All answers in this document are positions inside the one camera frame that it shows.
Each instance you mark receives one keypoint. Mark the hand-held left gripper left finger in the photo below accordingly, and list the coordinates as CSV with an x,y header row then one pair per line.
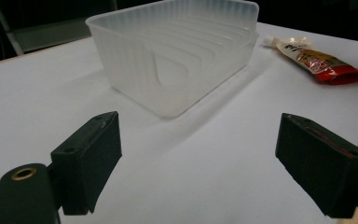
x,y
84,165

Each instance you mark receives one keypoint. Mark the red and white sauce pouch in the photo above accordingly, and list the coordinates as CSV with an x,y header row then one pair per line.
x,y
320,62

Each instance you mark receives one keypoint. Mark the translucent white plastic container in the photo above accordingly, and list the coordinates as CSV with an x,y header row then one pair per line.
x,y
167,62

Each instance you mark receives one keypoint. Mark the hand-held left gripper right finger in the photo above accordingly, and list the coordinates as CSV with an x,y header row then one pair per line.
x,y
320,168

